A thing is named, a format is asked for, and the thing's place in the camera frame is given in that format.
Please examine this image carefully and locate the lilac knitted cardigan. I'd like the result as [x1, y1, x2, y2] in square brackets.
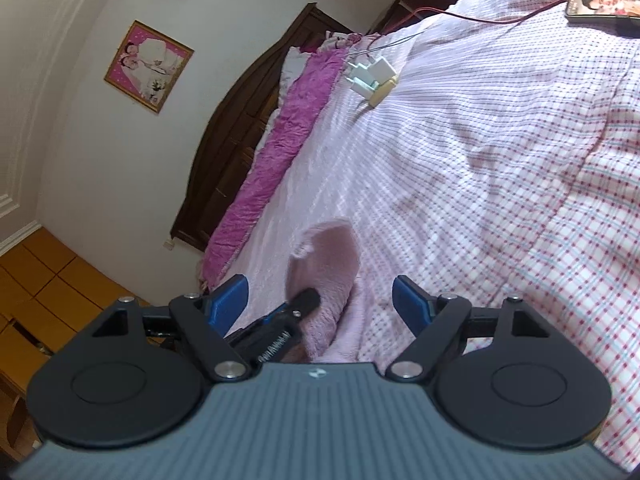
[285, 219, 375, 363]

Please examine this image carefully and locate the pink checked bedspread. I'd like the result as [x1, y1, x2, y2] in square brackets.
[230, 0, 639, 469]

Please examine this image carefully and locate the orange wooden wardrobe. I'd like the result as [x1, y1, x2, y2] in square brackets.
[1, 228, 130, 465]

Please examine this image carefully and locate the dark wooden headboard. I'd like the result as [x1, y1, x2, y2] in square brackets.
[170, 3, 350, 252]

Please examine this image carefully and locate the power strip with white chargers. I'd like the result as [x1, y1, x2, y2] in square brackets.
[345, 58, 399, 108]

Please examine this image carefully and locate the framed pink wedding photo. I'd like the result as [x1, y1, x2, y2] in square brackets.
[104, 21, 194, 114]

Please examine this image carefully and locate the white pillow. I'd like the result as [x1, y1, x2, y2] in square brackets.
[255, 47, 311, 154]

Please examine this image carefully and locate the magenta crinkled pillow cover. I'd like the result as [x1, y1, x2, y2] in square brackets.
[200, 32, 363, 290]

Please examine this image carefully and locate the white charger cable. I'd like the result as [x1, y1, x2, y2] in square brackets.
[344, 29, 426, 61]

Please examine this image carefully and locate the red cable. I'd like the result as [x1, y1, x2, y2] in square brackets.
[394, 0, 572, 34]

